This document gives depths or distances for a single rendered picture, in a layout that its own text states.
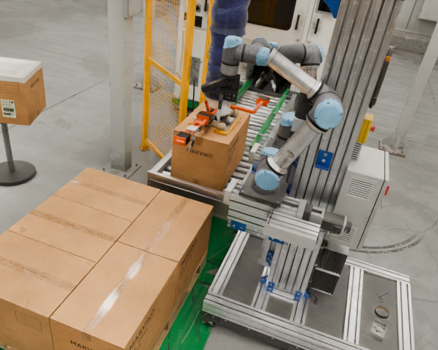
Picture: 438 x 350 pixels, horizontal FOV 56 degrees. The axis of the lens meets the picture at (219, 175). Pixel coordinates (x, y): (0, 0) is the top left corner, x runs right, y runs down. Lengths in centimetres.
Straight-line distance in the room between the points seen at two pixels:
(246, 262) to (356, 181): 110
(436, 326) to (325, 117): 205
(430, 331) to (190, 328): 166
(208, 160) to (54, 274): 122
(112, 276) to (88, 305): 21
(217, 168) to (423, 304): 183
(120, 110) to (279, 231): 216
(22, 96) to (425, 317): 340
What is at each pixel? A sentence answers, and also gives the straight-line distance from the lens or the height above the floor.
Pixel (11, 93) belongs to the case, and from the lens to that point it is 357.
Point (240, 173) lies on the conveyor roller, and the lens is 321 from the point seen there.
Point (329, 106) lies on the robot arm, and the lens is 178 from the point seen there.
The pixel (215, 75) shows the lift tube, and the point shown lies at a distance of 281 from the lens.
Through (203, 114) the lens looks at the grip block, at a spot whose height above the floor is 110.
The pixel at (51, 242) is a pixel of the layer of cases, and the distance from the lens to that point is 255.
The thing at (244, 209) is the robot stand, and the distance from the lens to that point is 223.
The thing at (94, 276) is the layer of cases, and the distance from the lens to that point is 233.
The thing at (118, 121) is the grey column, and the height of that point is 55.
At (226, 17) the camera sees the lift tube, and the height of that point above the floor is 171.
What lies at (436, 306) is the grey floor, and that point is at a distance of 356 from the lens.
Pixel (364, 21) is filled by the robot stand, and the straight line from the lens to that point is 199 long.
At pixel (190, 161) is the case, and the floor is 74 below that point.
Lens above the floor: 223
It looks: 32 degrees down
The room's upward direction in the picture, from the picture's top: 8 degrees clockwise
